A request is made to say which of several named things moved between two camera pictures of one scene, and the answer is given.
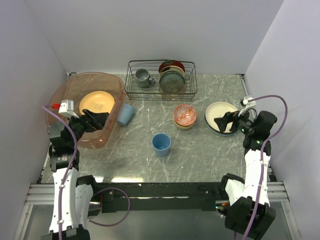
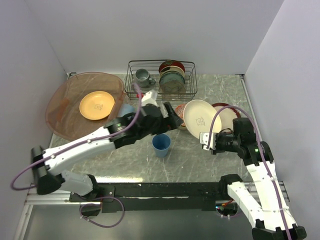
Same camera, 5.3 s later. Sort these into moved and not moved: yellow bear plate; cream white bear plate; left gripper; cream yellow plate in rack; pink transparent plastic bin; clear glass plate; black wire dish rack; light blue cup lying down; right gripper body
Moved: right gripper body; cream white bear plate; left gripper
Not moved: pink transparent plastic bin; black wire dish rack; clear glass plate; yellow bear plate; light blue cup lying down; cream yellow plate in rack
